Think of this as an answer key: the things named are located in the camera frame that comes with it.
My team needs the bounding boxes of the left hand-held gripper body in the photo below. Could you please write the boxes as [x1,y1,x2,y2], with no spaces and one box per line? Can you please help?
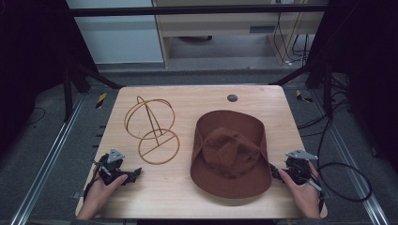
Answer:
[93,148,133,187]

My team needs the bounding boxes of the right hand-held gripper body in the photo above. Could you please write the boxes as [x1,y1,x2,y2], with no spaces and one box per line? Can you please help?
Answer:
[282,149,319,186]

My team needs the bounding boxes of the brown felt hat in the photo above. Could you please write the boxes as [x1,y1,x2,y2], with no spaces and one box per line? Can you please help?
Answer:
[190,110,273,200]

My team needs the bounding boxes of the person's right hand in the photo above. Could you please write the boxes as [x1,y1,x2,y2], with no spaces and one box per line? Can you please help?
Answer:
[278,161,322,211]

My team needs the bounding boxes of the person's left hand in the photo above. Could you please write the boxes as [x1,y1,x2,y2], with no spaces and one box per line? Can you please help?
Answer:
[82,173,129,211]

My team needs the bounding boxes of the yellow black tape marker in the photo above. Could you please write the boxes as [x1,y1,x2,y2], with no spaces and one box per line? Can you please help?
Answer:
[95,91,108,110]
[295,89,314,104]

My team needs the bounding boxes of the black metal stand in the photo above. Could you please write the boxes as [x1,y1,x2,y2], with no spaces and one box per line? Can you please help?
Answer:
[268,58,334,119]
[60,55,125,124]

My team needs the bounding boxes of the white cabinet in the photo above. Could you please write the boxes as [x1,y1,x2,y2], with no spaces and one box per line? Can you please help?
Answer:
[65,0,165,66]

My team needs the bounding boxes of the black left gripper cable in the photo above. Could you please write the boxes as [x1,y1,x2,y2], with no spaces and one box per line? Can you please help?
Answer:
[83,159,105,201]

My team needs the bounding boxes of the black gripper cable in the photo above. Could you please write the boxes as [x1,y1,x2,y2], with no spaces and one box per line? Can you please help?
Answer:
[314,117,374,203]
[83,159,105,201]

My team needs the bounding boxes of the gold wire hat stand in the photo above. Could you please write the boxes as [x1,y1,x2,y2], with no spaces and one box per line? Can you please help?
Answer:
[124,96,181,166]

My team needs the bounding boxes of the black floor cables bundle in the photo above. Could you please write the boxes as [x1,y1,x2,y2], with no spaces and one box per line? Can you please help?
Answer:
[296,74,353,139]

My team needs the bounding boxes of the silver floor rail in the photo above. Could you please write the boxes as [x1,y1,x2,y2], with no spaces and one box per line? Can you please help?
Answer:
[9,93,86,225]
[311,89,390,225]

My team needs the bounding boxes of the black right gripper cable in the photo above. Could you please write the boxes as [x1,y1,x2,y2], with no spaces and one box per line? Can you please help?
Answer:
[314,117,374,203]

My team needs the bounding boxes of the thin black floor cable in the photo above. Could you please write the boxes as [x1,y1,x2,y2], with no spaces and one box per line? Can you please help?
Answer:
[25,106,47,127]

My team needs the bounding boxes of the black cables under desk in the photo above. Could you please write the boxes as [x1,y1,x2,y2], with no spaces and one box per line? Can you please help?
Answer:
[272,11,312,68]

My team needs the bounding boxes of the black horizontal frame bar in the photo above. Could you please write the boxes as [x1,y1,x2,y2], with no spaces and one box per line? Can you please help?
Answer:
[67,4,330,18]

